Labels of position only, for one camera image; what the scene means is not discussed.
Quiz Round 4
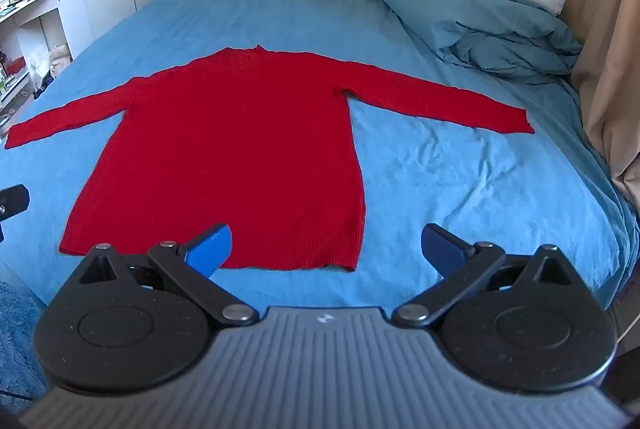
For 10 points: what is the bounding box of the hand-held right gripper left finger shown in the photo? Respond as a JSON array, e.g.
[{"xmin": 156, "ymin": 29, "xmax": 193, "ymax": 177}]
[{"xmin": 75, "ymin": 223, "xmax": 260, "ymax": 328}]

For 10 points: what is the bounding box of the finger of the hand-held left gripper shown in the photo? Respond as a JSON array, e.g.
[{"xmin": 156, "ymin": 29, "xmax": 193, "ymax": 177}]
[{"xmin": 0, "ymin": 184, "xmax": 30, "ymax": 241}]

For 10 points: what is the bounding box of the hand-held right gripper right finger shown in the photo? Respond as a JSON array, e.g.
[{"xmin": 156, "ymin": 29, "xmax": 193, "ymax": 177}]
[{"xmin": 391, "ymin": 223, "xmax": 574, "ymax": 327}]

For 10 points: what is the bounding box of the red knit sweater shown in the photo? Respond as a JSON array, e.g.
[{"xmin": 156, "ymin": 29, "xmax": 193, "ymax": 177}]
[{"xmin": 4, "ymin": 44, "xmax": 536, "ymax": 273}]

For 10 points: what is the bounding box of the bed with blue sheet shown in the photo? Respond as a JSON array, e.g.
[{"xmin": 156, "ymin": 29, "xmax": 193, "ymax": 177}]
[{"xmin": 0, "ymin": 0, "xmax": 640, "ymax": 312}]

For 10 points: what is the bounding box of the blue shaggy rug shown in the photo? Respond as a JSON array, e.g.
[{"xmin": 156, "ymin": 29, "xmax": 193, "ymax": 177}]
[{"xmin": 0, "ymin": 279, "xmax": 52, "ymax": 412}]

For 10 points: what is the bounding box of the white plastic bag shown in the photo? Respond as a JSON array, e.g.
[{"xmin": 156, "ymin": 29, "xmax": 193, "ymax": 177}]
[{"xmin": 49, "ymin": 43, "xmax": 74, "ymax": 78}]

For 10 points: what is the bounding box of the white shelf unit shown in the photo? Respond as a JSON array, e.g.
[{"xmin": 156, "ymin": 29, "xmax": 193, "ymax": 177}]
[{"xmin": 0, "ymin": 0, "xmax": 97, "ymax": 136}]

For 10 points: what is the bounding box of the teal duvet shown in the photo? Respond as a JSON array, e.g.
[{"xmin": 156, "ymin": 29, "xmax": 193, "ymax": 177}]
[{"xmin": 367, "ymin": 0, "xmax": 586, "ymax": 86}]

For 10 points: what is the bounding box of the beige curtain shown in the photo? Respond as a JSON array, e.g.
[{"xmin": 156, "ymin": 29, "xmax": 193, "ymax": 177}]
[{"xmin": 462, "ymin": 0, "xmax": 640, "ymax": 212}]

